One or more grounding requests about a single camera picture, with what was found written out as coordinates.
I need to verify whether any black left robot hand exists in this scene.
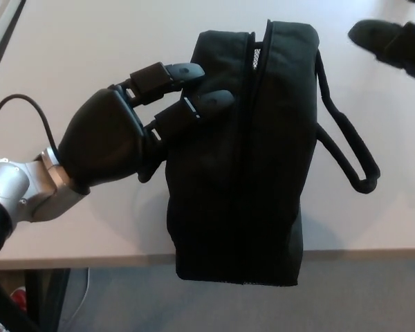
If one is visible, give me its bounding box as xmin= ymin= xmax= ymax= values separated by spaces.
xmin=59 ymin=61 xmax=235 ymax=192

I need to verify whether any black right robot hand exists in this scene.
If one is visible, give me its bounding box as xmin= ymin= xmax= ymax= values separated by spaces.
xmin=347 ymin=19 xmax=415 ymax=87

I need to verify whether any black insulated lunch bag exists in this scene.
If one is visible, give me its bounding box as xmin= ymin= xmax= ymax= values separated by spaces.
xmin=165 ymin=19 xmax=382 ymax=288

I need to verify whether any black table leg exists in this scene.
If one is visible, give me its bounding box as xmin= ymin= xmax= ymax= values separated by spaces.
xmin=24 ymin=268 xmax=72 ymax=332

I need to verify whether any red shoe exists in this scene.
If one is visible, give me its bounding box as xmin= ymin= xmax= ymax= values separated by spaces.
xmin=9 ymin=286 xmax=27 ymax=309

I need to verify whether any black diagonal rod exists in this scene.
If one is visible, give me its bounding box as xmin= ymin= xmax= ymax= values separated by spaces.
xmin=0 ymin=273 xmax=39 ymax=332

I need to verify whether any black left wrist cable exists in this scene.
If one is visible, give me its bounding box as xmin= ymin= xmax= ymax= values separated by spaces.
xmin=0 ymin=95 xmax=62 ymax=157

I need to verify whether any white floor cable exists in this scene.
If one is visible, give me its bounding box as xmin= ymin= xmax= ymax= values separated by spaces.
xmin=71 ymin=268 xmax=91 ymax=315

